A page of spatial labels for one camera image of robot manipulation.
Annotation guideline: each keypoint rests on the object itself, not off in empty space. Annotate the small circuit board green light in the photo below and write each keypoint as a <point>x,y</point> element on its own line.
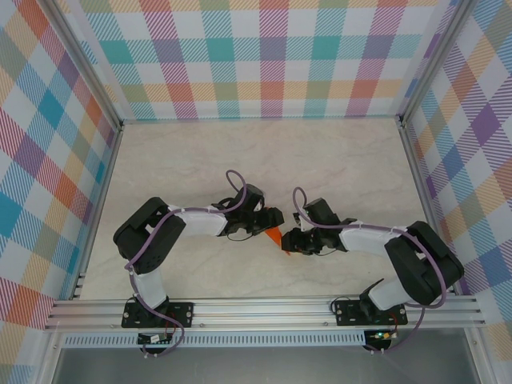
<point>382,335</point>

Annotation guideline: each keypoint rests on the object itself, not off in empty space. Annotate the small black circuit board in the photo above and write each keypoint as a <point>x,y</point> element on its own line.
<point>154,339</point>

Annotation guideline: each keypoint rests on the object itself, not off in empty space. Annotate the aluminium lower frame strut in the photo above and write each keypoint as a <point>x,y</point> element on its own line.
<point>50,360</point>
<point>480,356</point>

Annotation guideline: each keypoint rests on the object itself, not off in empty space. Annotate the orange paper sheet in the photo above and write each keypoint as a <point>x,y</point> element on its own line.
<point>276,236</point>

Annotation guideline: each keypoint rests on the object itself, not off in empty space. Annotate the long aluminium mounting rail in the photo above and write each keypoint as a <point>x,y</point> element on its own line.
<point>260,312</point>

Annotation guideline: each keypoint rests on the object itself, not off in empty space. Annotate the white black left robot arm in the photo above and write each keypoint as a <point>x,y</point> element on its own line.
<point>200,224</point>

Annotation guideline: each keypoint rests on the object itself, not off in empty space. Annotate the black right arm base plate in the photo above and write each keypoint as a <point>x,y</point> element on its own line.
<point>348,314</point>

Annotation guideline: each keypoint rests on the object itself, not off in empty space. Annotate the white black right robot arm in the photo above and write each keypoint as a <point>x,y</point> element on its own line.
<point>360,240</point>

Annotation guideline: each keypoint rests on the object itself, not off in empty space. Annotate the aluminium frame post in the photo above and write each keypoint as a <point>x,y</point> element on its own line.
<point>80,60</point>
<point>436,60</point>

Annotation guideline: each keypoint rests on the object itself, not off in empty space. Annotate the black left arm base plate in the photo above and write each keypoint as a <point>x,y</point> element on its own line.
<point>182,314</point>

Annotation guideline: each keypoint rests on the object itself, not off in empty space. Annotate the aluminium table side rail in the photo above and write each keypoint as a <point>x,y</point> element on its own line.
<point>424,200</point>
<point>102,200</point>

